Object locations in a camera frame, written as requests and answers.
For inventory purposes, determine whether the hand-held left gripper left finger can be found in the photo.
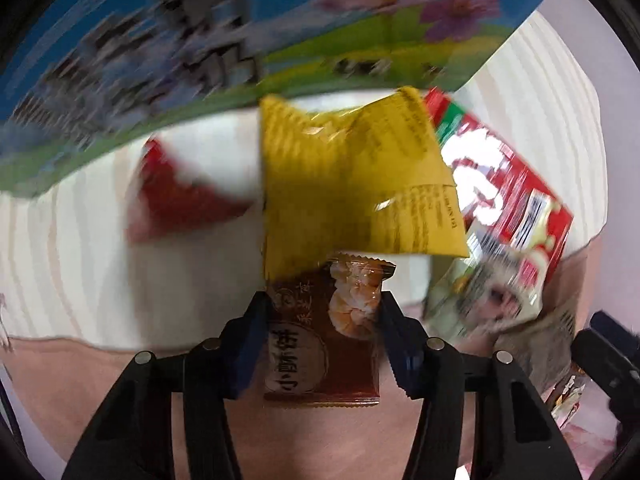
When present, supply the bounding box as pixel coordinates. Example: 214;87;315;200
62;290;273;480

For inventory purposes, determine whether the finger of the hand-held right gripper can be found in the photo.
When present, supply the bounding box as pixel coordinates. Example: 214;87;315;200
571;329;640;411
590;311;632;342

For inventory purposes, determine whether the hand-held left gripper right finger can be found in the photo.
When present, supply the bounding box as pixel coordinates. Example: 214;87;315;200
379;291;583;480

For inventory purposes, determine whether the instant noodle packet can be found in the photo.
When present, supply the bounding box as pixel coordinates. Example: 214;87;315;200
550;375;589;429

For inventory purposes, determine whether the brown shrimp snack packet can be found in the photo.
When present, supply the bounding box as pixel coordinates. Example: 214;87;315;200
262;253;397;407

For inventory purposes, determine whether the white printed snack packet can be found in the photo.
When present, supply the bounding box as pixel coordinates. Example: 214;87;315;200
492;284;584;402

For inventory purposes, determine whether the red triangular snack packet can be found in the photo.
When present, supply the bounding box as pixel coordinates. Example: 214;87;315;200
125;137;264;244

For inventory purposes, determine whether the red and green snack packet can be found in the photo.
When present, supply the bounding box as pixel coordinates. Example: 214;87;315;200
424;87;575;307

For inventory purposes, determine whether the yellow snack packet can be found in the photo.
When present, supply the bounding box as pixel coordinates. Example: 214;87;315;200
258;86;471;282

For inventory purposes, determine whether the printed cardboard box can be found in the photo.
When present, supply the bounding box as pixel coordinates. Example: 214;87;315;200
0;0;567;199

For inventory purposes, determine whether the cat print striped blanket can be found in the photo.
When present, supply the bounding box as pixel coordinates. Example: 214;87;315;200
0;7;617;480

